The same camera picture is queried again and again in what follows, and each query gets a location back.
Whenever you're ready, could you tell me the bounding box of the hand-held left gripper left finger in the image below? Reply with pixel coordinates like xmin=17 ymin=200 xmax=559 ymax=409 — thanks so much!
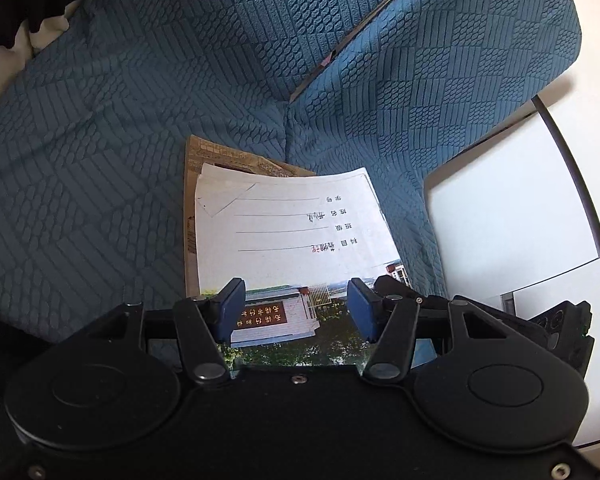
xmin=80 ymin=277 xmax=247 ymax=387

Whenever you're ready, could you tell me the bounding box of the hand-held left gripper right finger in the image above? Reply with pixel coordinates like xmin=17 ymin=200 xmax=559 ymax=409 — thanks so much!
xmin=347 ymin=277 xmax=526 ymax=386

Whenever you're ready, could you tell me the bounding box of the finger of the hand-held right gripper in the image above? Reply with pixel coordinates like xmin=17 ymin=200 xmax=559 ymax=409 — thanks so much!
xmin=374 ymin=275 xmax=455 ymax=312

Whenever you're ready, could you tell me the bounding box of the photo cover exercise notebook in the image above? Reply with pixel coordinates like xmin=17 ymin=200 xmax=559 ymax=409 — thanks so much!
xmin=195 ymin=167 xmax=406 ymax=367
xmin=380 ymin=259 xmax=412 ymax=291

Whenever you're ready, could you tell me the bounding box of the white paper sheet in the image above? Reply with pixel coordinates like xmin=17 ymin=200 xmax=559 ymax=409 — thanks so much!
xmin=196 ymin=162 xmax=291 ymax=218

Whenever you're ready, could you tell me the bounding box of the tan illustrated book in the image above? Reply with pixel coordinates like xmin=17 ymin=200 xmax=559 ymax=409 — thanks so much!
xmin=184 ymin=134 xmax=317 ymax=297

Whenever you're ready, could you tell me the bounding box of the blue textured sofa seat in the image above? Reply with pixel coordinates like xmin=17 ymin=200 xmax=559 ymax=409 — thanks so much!
xmin=285 ymin=0 xmax=581 ymax=301
xmin=0 ymin=0 xmax=433 ymax=341

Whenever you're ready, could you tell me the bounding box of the red black cream checked blanket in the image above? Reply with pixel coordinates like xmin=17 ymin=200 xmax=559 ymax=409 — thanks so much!
xmin=0 ymin=0 xmax=98 ymax=118

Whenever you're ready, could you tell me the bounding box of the grey metal rail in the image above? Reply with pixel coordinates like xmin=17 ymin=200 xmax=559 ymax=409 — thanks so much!
xmin=531 ymin=95 xmax=600 ymax=257

